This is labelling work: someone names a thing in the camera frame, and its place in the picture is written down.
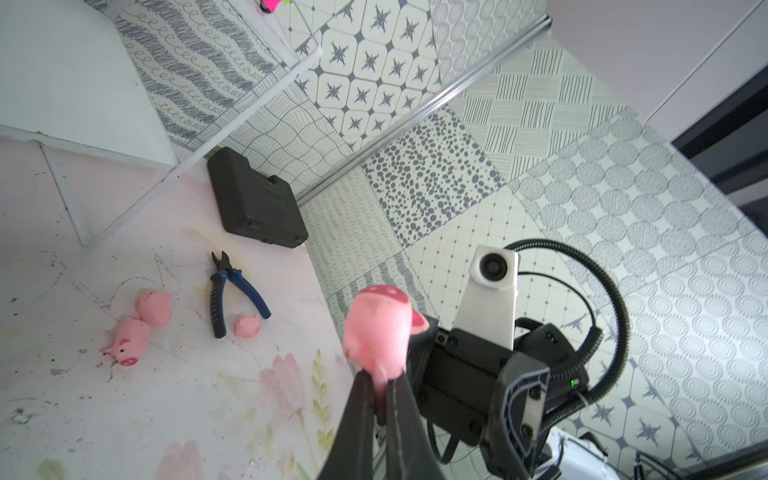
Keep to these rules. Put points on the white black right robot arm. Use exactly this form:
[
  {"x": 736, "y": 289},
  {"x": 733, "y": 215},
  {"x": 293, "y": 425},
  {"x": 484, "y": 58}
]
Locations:
[{"x": 694, "y": 391}]

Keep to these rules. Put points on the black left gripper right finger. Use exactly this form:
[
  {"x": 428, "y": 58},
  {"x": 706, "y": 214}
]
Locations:
[{"x": 408, "y": 452}]

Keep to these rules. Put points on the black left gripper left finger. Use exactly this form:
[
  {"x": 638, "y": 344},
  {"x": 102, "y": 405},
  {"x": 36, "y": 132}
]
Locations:
[{"x": 351, "y": 454}]

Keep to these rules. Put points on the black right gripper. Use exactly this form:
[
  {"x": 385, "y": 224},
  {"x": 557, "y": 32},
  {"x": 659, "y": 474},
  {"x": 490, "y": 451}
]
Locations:
[{"x": 454, "y": 375}]

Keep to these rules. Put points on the black plastic tool case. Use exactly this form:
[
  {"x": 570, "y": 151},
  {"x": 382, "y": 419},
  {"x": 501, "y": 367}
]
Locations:
[{"x": 253, "y": 205}]

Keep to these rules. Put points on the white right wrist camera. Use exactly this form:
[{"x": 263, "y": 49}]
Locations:
[{"x": 488, "y": 305}]

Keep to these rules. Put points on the pink green toy truck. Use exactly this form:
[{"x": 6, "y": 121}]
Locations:
[{"x": 270, "y": 6}]

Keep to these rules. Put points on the pink rubber pig toy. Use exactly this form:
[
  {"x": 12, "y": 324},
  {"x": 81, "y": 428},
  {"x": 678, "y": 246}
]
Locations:
[
  {"x": 154, "y": 307},
  {"x": 131, "y": 339},
  {"x": 377, "y": 331},
  {"x": 247, "y": 326}
]

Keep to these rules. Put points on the white two-tier shelf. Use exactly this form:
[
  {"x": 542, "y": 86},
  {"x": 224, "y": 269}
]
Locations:
[{"x": 68, "y": 84}]

